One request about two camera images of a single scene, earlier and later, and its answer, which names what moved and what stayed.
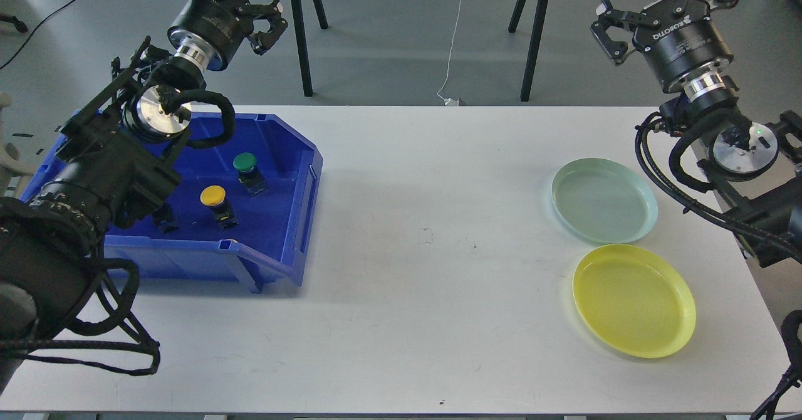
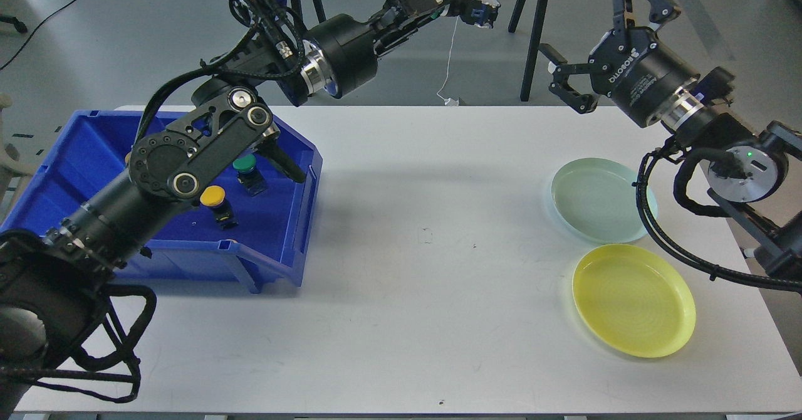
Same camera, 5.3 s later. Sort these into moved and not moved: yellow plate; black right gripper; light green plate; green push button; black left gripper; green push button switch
Moved: black right gripper; black left gripper; green push button switch
Not moved: light green plate; green push button; yellow plate
